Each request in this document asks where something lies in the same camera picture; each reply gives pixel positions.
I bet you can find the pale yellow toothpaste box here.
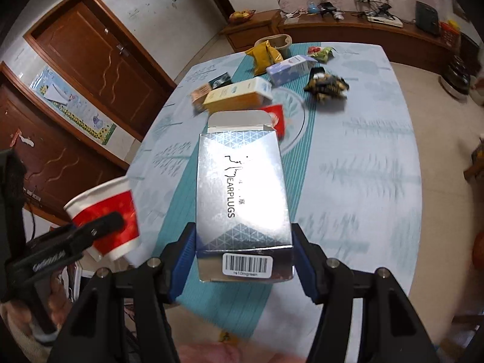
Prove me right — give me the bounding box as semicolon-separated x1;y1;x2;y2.
202;76;273;113

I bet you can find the dark grey appliance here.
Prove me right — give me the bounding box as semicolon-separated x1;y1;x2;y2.
415;1;441;35

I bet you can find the red white paper cup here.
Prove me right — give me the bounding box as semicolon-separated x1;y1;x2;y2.
63;176;141;262

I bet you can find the small dark packet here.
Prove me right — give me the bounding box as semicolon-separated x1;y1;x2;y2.
209;73;232;90

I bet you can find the person's left leg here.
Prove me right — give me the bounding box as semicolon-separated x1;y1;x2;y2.
176;342;273;363

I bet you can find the table with leaf tablecloth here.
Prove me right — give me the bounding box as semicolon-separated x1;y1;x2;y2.
125;41;423;343

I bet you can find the brown wooden door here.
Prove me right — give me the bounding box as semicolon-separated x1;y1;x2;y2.
23;0;178;142
0;62;131;220

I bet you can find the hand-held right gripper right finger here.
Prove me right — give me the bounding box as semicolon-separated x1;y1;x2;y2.
291;222;441;363

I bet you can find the giraffe wall poster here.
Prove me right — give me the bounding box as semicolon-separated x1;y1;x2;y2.
29;65;117;146

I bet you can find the yellow plastic bag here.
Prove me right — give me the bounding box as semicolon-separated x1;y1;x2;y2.
245;42;285;76

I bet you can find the small wooden side cabinet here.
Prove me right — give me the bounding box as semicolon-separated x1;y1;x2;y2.
220;9;282;51

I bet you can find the purple star print carton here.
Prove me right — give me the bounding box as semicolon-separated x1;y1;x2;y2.
265;55;319;86

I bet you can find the small orange carton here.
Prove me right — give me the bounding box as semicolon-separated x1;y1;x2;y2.
190;84;213;113

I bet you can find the black and gold wrapper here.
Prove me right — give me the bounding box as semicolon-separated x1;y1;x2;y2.
303;66;349;103

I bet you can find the red gift box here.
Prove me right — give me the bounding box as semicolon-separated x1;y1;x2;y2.
440;21;461;48

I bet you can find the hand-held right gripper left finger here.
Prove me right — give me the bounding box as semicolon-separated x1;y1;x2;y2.
47;221;198;363

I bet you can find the fruit bowl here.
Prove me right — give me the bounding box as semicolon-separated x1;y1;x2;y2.
229;9;255;23

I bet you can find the silver barcode carton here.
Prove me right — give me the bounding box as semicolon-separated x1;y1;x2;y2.
195;110;295;283

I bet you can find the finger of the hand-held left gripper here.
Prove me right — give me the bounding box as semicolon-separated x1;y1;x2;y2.
76;212;125;243

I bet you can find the red crumpled wrapper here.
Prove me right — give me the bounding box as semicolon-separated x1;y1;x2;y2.
261;104;287;140

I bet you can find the white set-top box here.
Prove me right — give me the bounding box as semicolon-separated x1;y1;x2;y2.
366;13;404;28

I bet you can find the long wooden television bench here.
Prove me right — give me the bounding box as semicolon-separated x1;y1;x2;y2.
278;8;466;74

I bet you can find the person's left hand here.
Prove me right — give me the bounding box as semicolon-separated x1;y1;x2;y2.
47;280;75;328

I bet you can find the green snack packet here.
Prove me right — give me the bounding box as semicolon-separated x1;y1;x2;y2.
311;46;337;63

